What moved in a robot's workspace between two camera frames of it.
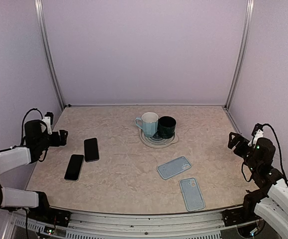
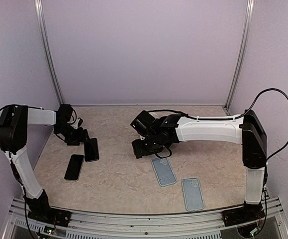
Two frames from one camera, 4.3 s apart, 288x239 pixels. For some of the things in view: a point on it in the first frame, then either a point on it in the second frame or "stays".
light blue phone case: (173, 167) -> (163, 172)
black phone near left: (74, 168) stays
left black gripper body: (55, 142) -> (71, 135)
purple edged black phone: (91, 150) stays
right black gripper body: (240, 151) -> (150, 147)
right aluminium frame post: (249, 14) stays
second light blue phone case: (192, 197) stays
